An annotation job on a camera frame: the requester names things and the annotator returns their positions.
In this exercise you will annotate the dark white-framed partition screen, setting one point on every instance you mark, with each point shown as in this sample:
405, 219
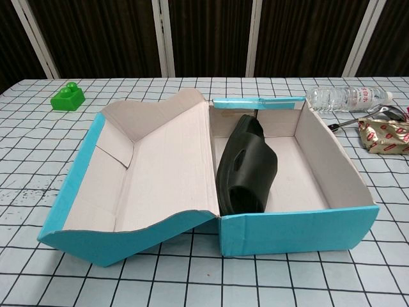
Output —
207, 32

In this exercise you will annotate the gold foil snack packet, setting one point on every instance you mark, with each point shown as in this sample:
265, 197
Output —
383, 136

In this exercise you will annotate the white black checked tablecloth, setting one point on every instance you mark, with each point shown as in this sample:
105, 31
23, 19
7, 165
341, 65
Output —
191, 281

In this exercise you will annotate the light blue cardboard shoe box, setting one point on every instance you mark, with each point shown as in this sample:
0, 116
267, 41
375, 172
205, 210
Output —
159, 166

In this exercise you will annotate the green toy building block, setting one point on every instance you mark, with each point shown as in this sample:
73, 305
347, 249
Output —
67, 100

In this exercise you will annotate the clear plastic water bottle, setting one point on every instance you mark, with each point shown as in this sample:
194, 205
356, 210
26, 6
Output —
335, 98

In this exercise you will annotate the black rubber slipper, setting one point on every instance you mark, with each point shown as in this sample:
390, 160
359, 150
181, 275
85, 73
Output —
249, 153

